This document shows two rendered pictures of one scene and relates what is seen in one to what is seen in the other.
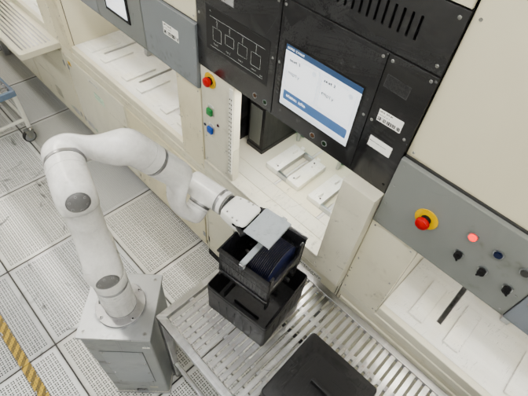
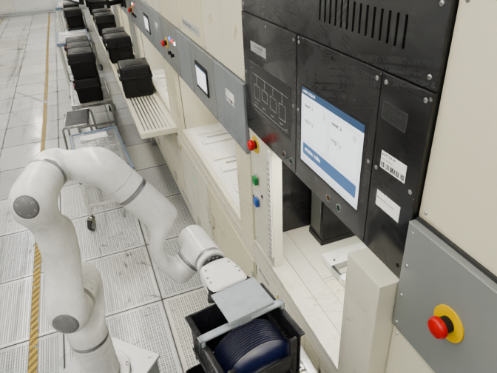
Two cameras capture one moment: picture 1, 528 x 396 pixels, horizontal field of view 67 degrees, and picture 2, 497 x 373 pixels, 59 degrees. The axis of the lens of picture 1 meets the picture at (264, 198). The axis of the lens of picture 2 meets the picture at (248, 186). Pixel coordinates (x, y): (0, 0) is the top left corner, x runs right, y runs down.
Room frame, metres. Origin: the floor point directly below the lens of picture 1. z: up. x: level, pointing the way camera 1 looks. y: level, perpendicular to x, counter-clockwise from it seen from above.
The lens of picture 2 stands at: (0.09, -0.43, 2.05)
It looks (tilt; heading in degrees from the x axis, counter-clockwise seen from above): 32 degrees down; 31
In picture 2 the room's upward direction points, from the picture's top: 3 degrees counter-clockwise
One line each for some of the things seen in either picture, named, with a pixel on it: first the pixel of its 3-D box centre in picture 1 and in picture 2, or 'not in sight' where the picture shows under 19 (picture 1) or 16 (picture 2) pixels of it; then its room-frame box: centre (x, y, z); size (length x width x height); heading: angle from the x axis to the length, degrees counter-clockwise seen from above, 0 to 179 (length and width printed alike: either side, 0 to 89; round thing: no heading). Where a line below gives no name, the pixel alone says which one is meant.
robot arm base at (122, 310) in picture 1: (116, 294); (96, 356); (0.64, 0.51, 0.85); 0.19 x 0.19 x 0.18
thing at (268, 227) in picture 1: (262, 253); (244, 340); (0.73, -0.02, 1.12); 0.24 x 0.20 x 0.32; 148
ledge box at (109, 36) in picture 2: not in sight; (118, 46); (3.60, 3.16, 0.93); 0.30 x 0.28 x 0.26; 53
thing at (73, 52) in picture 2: not in sight; (82, 62); (3.23, 3.34, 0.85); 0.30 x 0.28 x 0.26; 49
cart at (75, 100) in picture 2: not in sight; (94, 107); (3.43, 3.58, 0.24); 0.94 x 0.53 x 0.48; 49
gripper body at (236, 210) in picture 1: (239, 212); (221, 277); (0.78, 0.07, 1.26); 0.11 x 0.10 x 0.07; 58
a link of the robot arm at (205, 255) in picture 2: (225, 202); (212, 263); (0.82, 0.13, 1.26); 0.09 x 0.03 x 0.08; 148
